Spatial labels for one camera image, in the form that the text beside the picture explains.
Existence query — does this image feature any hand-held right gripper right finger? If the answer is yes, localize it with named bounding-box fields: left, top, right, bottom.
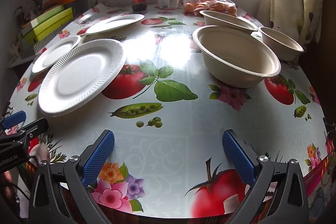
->
left=222, top=129, right=309, bottom=224

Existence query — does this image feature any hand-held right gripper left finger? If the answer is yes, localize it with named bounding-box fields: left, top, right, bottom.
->
left=28, top=130, right=124, bottom=224

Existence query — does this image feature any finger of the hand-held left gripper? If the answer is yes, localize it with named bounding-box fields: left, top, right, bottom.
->
left=10, top=118, right=49, bottom=146
left=0, top=111, right=27, bottom=133

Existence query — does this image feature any large ribbed white foam plate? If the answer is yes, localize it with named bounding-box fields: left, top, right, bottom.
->
left=37, top=39, right=127, bottom=117

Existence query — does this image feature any small white paper plate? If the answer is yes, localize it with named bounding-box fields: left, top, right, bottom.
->
left=31, top=35, right=82, bottom=74

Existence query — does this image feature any large beige paper bowl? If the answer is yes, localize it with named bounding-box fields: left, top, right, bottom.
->
left=192, top=26, right=282, bottom=88

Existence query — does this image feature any small beige paper bowl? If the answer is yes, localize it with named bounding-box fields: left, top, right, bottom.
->
left=258, top=27, right=304, bottom=62

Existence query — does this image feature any smooth white paper plate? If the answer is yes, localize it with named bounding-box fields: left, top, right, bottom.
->
left=85, top=14, right=146, bottom=35

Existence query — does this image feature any shallow beige paper bowl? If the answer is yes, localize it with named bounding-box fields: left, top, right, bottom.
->
left=199, top=10, right=259, bottom=35

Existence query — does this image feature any printed vinyl tablecloth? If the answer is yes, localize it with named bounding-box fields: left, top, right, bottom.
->
left=5, top=2, right=336, bottom=219

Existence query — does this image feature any lime green striped box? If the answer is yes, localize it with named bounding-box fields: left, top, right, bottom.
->
left=21, top=7, right=75, bottom=43

